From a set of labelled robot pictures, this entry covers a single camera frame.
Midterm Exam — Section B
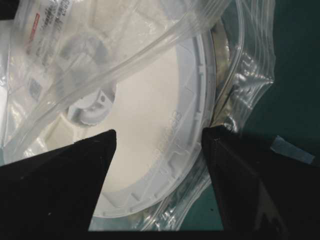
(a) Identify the white component reel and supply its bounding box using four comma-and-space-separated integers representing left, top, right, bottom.
0, 32, 218, 222

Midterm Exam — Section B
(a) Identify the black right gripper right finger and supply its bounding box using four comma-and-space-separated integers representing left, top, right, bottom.
201, 126, 320, 240

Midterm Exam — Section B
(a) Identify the teal table mat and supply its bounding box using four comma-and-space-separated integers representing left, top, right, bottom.
0, 0, 320, 232

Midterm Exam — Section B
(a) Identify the blue tape piece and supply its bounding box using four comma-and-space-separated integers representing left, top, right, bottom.
270, 135, 315, 165

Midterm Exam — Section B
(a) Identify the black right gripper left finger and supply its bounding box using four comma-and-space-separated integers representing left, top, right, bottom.
0, 129, 117, 240

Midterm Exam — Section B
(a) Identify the clear zip bag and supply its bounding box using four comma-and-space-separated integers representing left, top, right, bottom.
0, 0, 276, 231

